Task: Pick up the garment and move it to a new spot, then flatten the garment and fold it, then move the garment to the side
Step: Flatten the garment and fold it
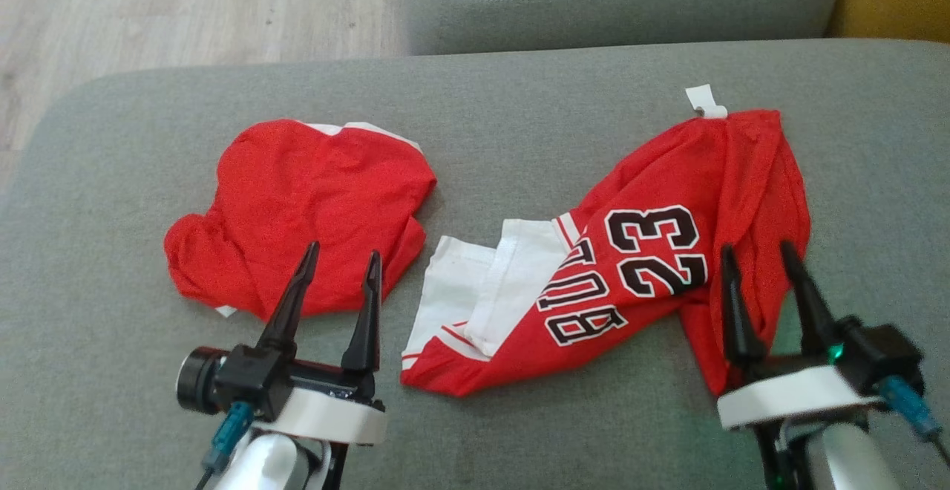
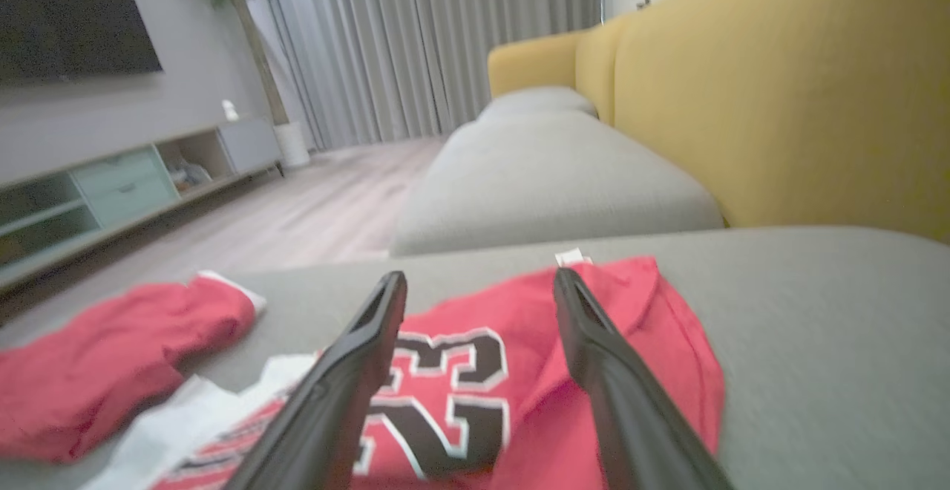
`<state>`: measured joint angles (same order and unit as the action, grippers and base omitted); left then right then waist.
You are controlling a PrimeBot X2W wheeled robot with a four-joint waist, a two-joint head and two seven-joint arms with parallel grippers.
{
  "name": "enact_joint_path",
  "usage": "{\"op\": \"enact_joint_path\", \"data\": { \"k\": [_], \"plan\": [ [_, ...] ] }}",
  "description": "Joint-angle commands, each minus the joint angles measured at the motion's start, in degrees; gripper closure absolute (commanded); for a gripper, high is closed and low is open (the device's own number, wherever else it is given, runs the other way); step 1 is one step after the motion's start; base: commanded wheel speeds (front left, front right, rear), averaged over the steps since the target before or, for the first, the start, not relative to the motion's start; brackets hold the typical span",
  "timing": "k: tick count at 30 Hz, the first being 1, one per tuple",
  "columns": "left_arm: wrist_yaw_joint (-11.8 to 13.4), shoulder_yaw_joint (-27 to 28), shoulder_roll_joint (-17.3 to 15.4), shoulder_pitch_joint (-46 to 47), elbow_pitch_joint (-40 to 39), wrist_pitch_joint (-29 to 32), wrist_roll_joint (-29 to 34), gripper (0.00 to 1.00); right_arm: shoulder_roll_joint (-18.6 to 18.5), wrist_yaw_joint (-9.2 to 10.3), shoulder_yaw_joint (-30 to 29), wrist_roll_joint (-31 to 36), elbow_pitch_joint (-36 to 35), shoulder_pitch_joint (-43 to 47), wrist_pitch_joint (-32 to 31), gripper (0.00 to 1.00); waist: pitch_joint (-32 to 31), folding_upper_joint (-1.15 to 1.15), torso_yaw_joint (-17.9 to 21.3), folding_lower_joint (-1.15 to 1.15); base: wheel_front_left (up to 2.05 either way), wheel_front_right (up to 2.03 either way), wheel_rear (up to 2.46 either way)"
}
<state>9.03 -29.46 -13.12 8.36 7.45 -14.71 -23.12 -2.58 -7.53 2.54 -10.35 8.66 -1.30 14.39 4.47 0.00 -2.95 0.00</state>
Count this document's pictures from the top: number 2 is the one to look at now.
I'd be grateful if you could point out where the long low TV cabinet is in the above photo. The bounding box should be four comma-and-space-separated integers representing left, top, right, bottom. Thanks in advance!
0, 117, 285, 290

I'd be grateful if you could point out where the clutter in cabinet shelf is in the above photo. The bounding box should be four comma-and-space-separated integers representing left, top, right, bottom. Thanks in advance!
169, 160, 213, 194

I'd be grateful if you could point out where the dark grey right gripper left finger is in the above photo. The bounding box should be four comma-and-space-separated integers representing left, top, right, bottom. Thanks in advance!
223, 272, 408, 490

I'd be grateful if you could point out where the grey pleated curtain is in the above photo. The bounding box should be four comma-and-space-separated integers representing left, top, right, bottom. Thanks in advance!
249, 0, 603, 151

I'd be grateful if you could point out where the black wall television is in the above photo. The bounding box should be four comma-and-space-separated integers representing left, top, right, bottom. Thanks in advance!
0, 0, 163, 87

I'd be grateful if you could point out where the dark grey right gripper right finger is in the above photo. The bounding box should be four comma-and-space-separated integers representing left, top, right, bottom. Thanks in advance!
553, 267, 736, 490

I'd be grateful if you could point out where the yellow and grey sofa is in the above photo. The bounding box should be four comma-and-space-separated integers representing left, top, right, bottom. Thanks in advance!
390, 0, 950, 257

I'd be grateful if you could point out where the plain red garment white trim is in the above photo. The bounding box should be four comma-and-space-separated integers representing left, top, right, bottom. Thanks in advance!
0, 269, 268, 465

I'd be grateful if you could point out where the potted tree in white pot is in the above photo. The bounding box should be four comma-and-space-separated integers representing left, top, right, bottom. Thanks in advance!
162, 0, 312, 170

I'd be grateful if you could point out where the red jersey with number print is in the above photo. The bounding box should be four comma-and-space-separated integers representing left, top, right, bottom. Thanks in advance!
82, 247, 727, 490

